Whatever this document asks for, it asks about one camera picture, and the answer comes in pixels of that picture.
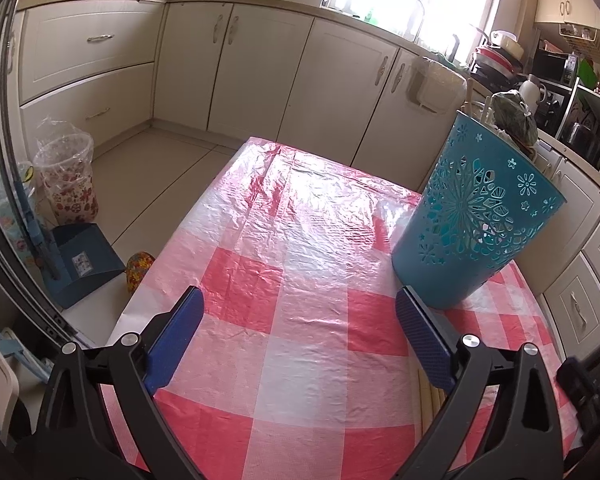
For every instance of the black cooking pot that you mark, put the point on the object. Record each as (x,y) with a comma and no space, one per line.
(580,140)

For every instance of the white thermos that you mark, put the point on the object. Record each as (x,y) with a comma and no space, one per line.
(529,92)

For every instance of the green plastic bag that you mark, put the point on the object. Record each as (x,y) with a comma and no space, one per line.
(512,120)

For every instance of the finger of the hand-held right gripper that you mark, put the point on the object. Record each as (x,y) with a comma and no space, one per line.
(580,390)

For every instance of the black microwave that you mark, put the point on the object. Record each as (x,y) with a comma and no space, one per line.
(550,65)

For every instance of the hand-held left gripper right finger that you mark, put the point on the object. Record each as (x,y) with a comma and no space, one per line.
(425,340)

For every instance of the table with pink checked cloth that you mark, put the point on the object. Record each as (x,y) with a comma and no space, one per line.
(290,270)

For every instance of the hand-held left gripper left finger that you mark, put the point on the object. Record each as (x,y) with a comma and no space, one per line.
(175,340)

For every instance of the grey sliding door frame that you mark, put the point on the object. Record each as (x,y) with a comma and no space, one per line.
(0,185)

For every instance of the white hanging door bin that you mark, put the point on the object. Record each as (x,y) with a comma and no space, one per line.
(437,87)

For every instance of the blue dustpan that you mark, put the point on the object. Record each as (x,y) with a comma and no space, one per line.
(80,265)

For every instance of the bundle of wooden chopsticks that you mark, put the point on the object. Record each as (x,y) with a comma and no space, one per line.
(430,400)

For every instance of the cream kitchen base cabinets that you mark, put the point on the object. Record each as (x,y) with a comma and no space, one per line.
(260,70)

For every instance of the blue perforated plastic basket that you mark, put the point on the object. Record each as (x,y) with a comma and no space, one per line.
(455,260)

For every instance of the green board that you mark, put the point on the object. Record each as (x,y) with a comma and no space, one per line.
(586,72)

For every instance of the person's left yellow patterned slipper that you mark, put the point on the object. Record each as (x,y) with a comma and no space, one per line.
(137,270)

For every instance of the floral trash bin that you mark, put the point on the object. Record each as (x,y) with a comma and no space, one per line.
(67,190)

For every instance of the stack of dishes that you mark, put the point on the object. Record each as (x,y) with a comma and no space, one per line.
(495,60)

